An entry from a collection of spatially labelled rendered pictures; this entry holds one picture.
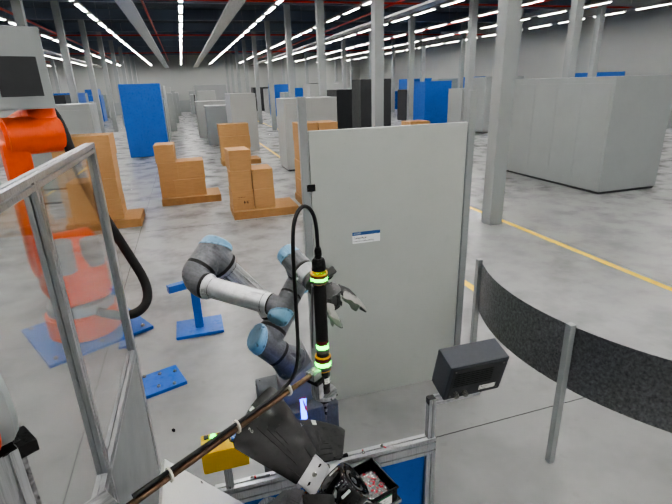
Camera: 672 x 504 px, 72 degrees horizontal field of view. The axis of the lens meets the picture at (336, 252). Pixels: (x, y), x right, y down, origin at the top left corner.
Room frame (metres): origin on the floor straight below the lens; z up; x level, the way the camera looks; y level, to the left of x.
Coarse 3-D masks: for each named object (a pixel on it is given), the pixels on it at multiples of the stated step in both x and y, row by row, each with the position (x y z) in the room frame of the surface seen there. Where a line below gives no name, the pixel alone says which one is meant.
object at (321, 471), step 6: (312, 462) 1.02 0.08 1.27; (318, 462) 1.02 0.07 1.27; (324, 462) 1.03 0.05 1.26; (312, 468) 1.01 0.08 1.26; (318, 468) 1.01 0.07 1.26; (324, 468) 1.02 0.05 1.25; (306, 474) 0.99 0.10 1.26; (318, 474) 1.00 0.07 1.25; (324, 474) 1.01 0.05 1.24; (300, 480) 0.97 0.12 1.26; (306, 480) 0.98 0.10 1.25; (312, 480) 0.99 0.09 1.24; (318, 480) 0.99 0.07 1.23; (306, 486) 0.97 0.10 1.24; (312, 486) 0.97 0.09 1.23; (318, 486) 0.98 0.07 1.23; (312, 492) 0.96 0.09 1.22
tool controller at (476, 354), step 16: (448, 352) 1.59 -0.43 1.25; (464, 352) 1.59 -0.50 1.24; (480, 352) 1.60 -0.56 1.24; (496, 352) 1.60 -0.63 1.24; (448, 368) 1.53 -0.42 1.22; (464, 368) 1.53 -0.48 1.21; (480, 368) 1.55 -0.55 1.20; (496, 368) 1.58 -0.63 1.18; (448, 384) 1.53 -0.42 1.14; (464, 384) 1.55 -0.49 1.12; (480, 384) 1.58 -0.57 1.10; (496, 384) 1.61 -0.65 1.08
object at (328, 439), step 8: (304, 424) 1.29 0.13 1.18; (312, 424) 1.30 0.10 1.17; (320, 424) 1.31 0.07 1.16; (328, 424) 1.32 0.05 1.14; (312, 432) 1.25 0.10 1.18; (320, 432) 1.25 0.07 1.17; (328, 432) 1.26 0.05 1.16; (336, 432) 1.27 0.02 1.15; (344, 432) 1.30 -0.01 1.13; (312, 440) 1.21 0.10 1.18; (320, 440) 1.21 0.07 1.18; (328, 440) 1.21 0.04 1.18; (336, 440) 1.22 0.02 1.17; (320, 448) 1.16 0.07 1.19; (328, 448) 1.17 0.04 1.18; (336, 448) 1.17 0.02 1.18; (320, 456) 1.13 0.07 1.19; (328, 456) 1.13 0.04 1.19; (336, 456) 1.13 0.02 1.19
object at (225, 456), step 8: (208, 440) 1.34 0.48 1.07; (216, 448) 1.30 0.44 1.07; (224, 448) 1.30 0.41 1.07; (232, 448) 1.30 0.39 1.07; (208, 456) 1.28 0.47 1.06; (216, 456) 1.29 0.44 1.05; (224, 456) 1.30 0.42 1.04; (232, 456) 1.30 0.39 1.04; (240, 456) 1.31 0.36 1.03; (208, 464) 1.28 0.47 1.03; (216, 464) 1.29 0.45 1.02; (224, 464) 1.29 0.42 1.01; (232, 464) 1.30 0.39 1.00; (240, 464) 1.31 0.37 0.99; (208, 472) 1.28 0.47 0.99
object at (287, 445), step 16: (256, 400) 1.07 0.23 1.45; (272, 416) 1.05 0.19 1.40; (288, 416) 1.08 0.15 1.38; (240, 432) 0.97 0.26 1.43; (256, 432) 1.00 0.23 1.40; (272, 432) 1.02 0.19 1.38; (288, 432) 1.04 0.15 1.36; (304, 432) 1.07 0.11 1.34; (240, 448) 0.94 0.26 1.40; (256, 448) 0.97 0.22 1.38; (272, 448) 0.99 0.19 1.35; (288, 448) 1.01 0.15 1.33; (304, 448) 1.03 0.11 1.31; (272, 464) 0.96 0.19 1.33; (288, 464) 0.98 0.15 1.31; (304, 464) 1.00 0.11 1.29
